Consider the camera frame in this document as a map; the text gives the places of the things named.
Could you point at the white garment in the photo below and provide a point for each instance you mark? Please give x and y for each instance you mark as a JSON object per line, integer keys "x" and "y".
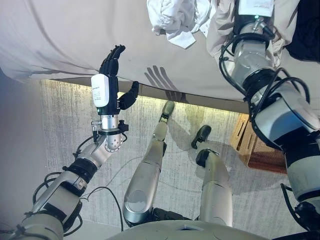
{"x": 172, "y": 17}

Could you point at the grey woven rug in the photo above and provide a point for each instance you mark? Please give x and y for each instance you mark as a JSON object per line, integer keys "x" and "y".
{"x": 75, "y": 120}

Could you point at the silver right robot leg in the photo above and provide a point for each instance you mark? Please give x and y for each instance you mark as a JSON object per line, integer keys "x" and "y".
{"x": 215, "y": 192}

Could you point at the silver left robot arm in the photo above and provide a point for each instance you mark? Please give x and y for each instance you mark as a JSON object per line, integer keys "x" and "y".
{"x": 57, "y": 197}

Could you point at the brown wicker basket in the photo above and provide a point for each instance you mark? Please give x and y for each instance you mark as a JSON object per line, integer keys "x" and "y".
{"x": 252, "y": 147}

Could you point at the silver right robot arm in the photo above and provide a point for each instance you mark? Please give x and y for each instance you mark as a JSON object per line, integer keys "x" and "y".
{"x": 282, "y": 120}

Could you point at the black garment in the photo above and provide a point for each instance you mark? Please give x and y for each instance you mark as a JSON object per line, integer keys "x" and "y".
{"x": 307, "y": 30}

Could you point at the silver robot leg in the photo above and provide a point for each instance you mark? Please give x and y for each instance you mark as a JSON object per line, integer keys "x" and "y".
{"x": 215, "y": 192}
{"x": 142, "y": 185}

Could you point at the grey robot torso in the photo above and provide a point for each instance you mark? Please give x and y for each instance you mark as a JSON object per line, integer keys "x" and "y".
{"x": 175, "y": 232}

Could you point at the beige garment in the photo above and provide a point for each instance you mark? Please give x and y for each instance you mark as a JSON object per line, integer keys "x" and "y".
{"x": 220, "y": 22}

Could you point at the silver left robot leg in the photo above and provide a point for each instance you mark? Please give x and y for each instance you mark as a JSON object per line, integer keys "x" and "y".
{"x": 142, "y": 185}

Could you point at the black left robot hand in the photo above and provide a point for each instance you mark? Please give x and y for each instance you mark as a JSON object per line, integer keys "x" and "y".
{"x": 101, "y": 90}

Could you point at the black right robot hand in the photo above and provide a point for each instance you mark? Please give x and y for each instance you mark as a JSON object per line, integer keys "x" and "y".
{"x": 253, "y": 7}

